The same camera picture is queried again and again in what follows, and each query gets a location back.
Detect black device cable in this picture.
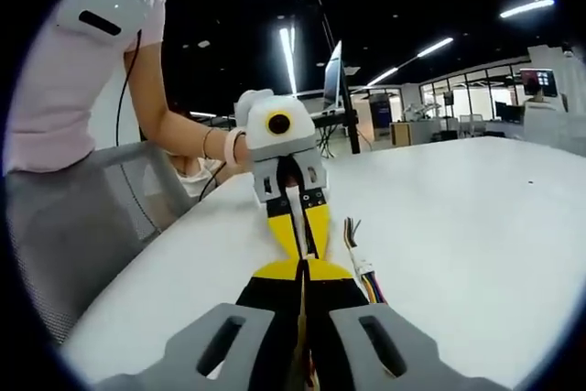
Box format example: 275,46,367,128
114,27,144,150

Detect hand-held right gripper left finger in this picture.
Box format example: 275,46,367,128
98,258,306,391

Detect white JST socket coloured wires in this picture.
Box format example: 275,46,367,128
354,260,389,306

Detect pink wristband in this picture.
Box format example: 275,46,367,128
225,127,249,167

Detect wooden cabinet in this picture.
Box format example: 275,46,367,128
388,121,414,146

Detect monitor on black pole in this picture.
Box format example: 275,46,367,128
318,0,364,157

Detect small JST connector dark wires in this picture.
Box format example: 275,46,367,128
342,215,368,268

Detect wall screen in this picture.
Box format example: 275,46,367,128
518,67,559,100

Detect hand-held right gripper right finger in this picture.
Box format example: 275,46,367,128
304,258,498,391

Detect ceiling light strip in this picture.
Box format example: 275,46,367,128
416,36,455,60
364,65,400,89
498,0,556,20

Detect grey mesh chair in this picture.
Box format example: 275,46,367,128
94,137,194,242

